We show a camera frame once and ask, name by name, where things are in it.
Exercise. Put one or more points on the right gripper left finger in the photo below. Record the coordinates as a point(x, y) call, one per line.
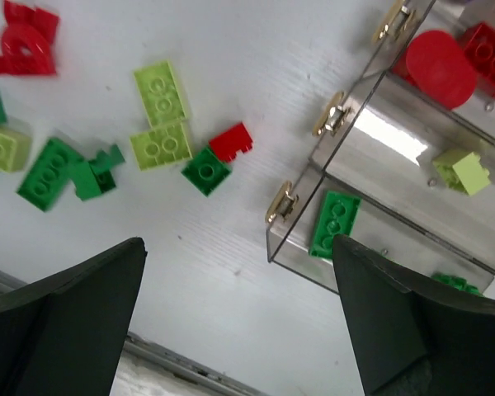
point(63, 335)

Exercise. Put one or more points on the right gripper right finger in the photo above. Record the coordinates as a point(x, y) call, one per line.
point(412, 335)

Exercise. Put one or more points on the green lego piece studded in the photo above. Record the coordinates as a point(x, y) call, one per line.
point(93, 178)

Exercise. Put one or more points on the lime lego brick carried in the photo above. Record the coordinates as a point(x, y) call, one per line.
point(462, 171)

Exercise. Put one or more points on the red rounded lego brick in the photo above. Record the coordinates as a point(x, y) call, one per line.
point(435, 64)

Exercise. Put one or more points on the red irregular lego piece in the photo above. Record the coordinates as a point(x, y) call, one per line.
point(27, 40)

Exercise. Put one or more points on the red rectangular lego brick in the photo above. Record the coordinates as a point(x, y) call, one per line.
point(478, 45)

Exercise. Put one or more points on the long green lego brick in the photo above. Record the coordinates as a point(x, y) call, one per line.
point(48, 176)

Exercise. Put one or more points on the clear container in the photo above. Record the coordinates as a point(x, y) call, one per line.
point(402, 21)
point(380, 235)
point(386, 149)

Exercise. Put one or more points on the small lime lego brick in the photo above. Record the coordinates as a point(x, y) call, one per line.
point(14, 150)

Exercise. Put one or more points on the lime lego brick lower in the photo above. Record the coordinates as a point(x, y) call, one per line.
point(161, 146)

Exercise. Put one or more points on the small red lego brick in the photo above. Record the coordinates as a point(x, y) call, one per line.
point(226, 145)

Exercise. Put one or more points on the lime lego brick upper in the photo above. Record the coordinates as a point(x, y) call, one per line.
point(161, 93)

